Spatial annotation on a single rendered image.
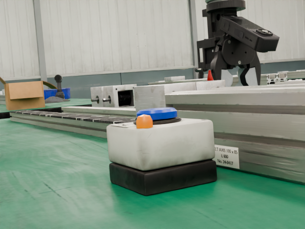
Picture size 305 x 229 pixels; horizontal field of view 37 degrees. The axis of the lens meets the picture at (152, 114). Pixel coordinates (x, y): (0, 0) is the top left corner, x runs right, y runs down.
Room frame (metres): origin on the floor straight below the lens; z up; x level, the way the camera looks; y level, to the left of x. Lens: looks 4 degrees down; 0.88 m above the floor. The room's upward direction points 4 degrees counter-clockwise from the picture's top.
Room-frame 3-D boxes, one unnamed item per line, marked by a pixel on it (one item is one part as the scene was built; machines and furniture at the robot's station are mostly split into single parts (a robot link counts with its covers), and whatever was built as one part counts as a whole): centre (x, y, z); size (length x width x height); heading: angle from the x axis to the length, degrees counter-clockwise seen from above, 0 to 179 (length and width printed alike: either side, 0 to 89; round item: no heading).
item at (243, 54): (0.86, -0.15, 0.95); 0.09 x 0.08 x 0.12; 28
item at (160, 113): (0.45, 0.00, 0.84); 0.04 x 0.04 x 0.02
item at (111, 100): (1.63, 0.12, 0.83); 0.11 x 0.10 x 0.10; 115
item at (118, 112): (1.31, 0.09, 0.79); 0.96 x 0.04 x 0.03; 28
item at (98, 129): (1.22, 0.26, 0.79); 0.96 x 0.04 x 0.03; 28
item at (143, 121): (0.41, 0.01, 0.85); 0.01 x 0.01 x 0.01
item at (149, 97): (0.65, -0.03, 0.83); 0.12 x 0.09 x 0.10; 118
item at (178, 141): (0.46, -0.01, 0.81); 0.10 x 0.08 x 0.06; 118
